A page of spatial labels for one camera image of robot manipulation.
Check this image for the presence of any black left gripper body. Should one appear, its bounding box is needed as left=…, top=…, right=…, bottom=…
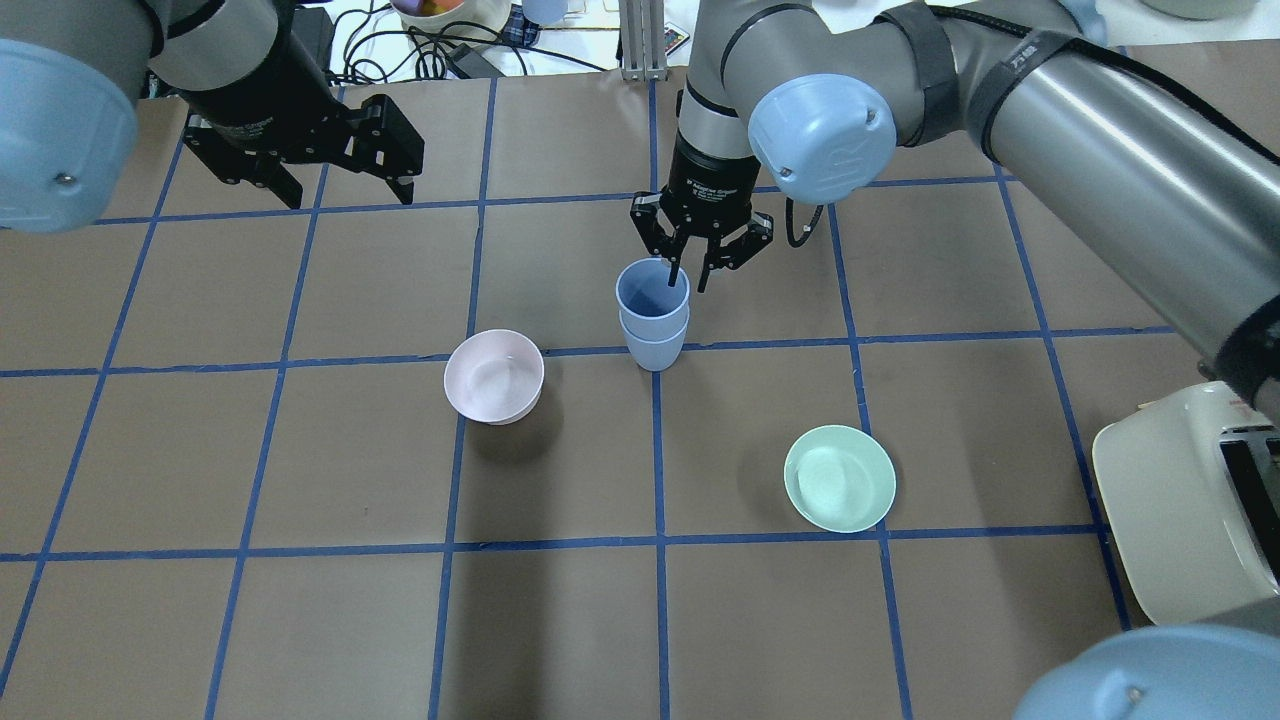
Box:
left=182, top=40, right=348, bottom=168

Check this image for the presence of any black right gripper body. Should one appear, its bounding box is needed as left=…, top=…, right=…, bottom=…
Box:
left=632, top=131, right=767, bottom=241

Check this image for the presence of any blue cup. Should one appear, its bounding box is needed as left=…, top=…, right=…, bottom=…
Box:
left=614, top=258, right=691, bottom=341
left=521, top=0, right=570, bottom=27
left=618, top=309, right=690, bottom=372

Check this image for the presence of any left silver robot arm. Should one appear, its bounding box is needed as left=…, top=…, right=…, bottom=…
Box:
left=1, top=1, right=425, bottom=233

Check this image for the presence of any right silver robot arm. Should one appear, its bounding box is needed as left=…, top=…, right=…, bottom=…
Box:
left=631, top=1, right=1277, bottom=419

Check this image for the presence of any bowl of foam blocks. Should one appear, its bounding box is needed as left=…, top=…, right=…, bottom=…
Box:
left=389, top=1, right=513, bottom=47

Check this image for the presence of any small remote control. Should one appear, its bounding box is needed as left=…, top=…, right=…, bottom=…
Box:
left=663, top=23, right=690, bottom=56

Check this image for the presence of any blue cup on side table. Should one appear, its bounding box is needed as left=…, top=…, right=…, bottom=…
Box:
left=521, top=0, right=570, bottom=27

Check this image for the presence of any pink bowl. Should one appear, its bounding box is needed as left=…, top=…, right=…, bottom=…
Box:
left=443, top=329, right=545, bottom=425

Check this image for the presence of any mint green bowl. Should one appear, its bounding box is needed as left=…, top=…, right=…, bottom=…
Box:
left=783, top=425, right=899, bottom=534

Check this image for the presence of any cream white toaster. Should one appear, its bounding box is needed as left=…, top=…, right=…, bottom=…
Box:
left=1092, top=380, right=1277, bottom=624

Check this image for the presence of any aluminium frame post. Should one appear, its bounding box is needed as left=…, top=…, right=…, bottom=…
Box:
left=618, top=0, right=669, bottom=82

